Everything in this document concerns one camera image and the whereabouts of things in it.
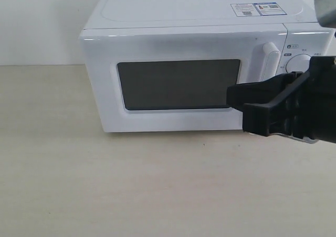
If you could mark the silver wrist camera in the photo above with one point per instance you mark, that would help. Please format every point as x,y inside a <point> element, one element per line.
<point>325,12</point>

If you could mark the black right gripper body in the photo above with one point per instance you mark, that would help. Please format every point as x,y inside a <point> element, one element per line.
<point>315,100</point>

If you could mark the white Midea microwave oven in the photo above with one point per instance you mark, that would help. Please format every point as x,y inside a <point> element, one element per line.
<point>304,34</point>

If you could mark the white upper power knob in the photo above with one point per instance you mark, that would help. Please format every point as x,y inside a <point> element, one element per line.
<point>299,63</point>

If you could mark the white microwave door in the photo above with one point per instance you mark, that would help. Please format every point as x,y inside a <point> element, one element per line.
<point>175,78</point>

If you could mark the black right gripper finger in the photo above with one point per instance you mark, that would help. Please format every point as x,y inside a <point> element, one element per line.
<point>252,94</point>
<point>276,107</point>

